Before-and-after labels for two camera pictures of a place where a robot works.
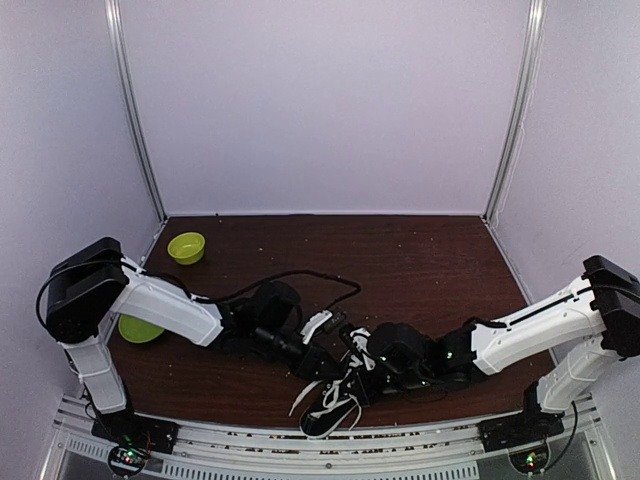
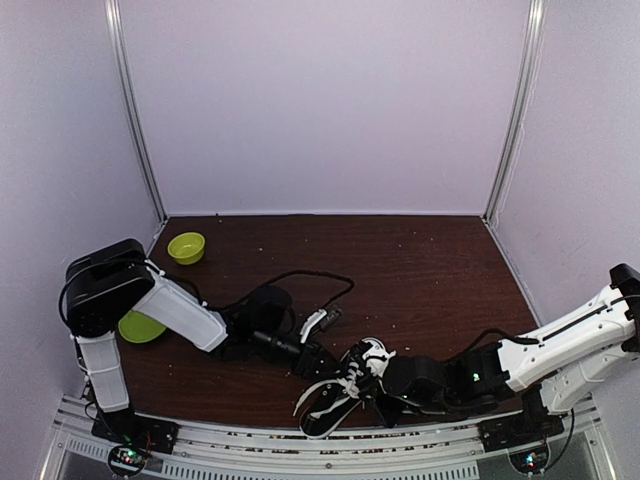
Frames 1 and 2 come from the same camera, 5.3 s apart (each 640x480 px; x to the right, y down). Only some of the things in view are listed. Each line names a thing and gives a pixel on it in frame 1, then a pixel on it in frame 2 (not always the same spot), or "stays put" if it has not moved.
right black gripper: x=374 y=397 -> x=389 y=418
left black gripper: x=309 y=364 stays put
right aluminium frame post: x=519 y=107 stays put
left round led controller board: x=126 y=460 stays put
